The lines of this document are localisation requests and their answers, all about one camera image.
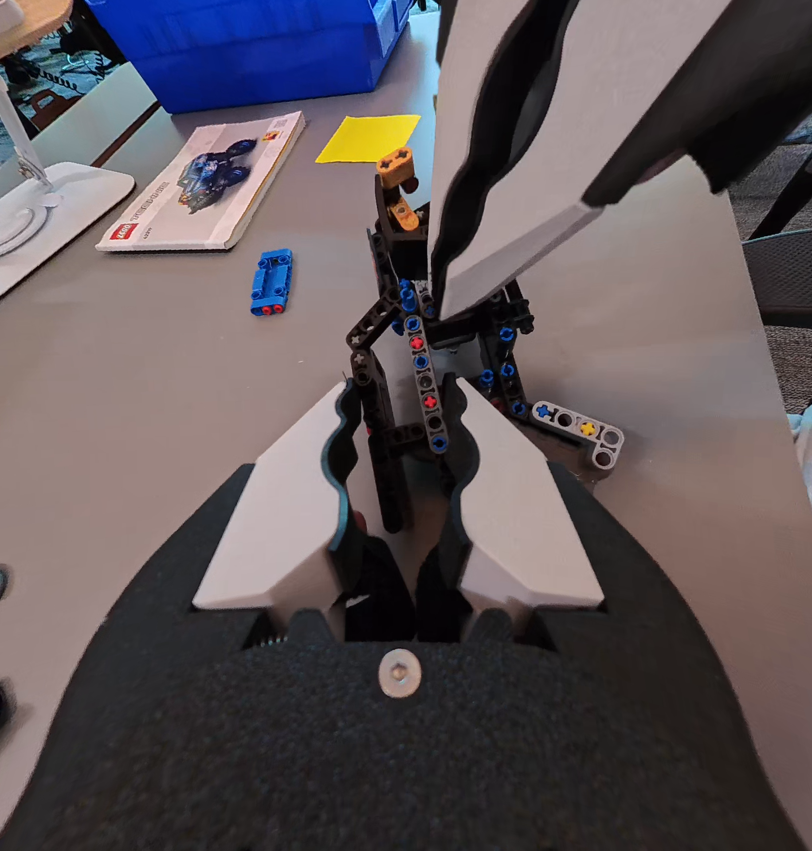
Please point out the grey mesh chair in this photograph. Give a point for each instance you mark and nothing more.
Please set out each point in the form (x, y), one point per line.
(791, 279)

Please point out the white lamp stand base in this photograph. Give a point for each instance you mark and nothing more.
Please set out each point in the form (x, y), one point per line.
(80, 199)

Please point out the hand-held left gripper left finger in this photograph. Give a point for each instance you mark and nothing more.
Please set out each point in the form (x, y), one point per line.
(273, 518)

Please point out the yellow sticky note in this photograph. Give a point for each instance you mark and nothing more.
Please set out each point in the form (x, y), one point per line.
(369, 136)

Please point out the blue plastic bin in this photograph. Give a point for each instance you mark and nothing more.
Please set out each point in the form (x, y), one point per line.
(246, 53)

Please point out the black lego vehicle model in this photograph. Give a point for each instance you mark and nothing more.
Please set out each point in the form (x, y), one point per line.
(422, 372)

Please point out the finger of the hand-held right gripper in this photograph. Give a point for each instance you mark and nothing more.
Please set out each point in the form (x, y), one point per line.
(456, 100)
(612, 100)

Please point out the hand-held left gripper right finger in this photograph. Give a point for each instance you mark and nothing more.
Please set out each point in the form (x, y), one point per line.
(519, 518)

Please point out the lego instruction booklet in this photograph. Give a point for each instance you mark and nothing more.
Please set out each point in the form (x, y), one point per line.
(193, 186)

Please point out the blue lego panel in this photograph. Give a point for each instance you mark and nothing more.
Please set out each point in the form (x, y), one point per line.
(273, 279)

